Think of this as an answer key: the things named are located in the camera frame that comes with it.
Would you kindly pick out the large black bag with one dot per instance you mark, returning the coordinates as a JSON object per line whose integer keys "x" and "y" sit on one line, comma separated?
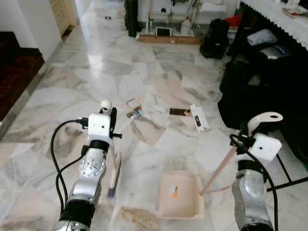
{"x": 255, "y": 96}

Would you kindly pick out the light wooden louvred door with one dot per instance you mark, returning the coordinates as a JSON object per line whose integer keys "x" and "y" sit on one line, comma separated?
{"x": 61, "y": 14}

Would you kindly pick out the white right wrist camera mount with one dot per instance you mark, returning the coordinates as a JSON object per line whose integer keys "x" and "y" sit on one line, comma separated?
{"x": 265, "y": 147}

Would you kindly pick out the table with white tablecloth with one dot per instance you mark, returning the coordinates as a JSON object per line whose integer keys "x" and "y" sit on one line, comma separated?
{"x": 279, "y": 24}

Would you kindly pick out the magazine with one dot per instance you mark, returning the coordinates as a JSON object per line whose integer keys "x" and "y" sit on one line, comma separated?
{"x": 294, "y": 11}

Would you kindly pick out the dark wooden stairs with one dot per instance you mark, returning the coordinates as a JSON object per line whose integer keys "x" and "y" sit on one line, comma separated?
{"x": 17, "y": 72}

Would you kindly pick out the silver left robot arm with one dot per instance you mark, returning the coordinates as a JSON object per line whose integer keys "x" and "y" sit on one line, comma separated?
{"x": 91, "y": 166}

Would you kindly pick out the white metal rack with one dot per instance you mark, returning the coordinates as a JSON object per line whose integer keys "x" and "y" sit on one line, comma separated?
{"x": 219, "y": 7}

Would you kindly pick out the long white packet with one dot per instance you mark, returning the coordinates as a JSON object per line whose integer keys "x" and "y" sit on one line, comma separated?
{"x": 198, "y": 119}

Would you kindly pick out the black metal stand legs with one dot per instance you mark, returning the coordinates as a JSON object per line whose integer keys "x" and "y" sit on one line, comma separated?
{"x": 293, "y": 182}

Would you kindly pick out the wooden base board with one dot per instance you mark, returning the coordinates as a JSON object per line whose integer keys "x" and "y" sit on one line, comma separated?
{"x": 168, "y": 40}

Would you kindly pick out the small crumpled wrapper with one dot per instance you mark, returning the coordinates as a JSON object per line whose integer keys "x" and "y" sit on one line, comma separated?
{"x": 134, "y": 114}

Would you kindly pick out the silvery white bag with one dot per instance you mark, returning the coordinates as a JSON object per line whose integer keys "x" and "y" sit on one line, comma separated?
{"x": 262, "y": 37}

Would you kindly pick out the small framed screen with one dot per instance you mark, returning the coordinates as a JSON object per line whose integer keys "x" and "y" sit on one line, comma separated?
{"x": 163, "y": 32}

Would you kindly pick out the grey blue bag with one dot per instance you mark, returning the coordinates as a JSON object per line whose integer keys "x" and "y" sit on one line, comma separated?
{"x": 274, "y": 52}

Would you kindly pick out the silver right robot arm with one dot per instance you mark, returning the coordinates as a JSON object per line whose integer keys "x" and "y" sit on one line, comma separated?
{"x": 250, "y": 190}

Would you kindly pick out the small white brown carton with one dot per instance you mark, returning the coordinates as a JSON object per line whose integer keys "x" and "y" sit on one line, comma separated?
{"x": 133, "y": 104}

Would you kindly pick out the white plastic bottle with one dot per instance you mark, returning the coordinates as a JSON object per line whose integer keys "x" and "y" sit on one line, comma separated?
{"x": 186, "y": 26}

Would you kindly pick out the red cloth item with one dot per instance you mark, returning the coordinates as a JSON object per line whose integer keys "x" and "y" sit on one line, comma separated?
{"x": 234, "y": 20}

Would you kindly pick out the dark brown flat wrapper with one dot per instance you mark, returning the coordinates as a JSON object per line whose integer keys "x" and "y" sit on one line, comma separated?
{"x": 179, "y": 112}

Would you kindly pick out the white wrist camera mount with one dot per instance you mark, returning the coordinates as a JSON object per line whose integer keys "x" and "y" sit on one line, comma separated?
{"x": 265, "y": 147}
{"x": 99, "y": 126}

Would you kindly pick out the wooden broom with white knob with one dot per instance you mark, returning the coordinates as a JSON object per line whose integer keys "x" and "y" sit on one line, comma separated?
{"x": 115, "y": 171}

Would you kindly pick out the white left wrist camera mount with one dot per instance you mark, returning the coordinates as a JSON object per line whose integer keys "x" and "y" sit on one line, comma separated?
{"x": 99, "y": 126}

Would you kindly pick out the black backpack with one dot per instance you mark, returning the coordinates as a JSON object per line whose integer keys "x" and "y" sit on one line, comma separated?
{"x": 215, "y": 41}

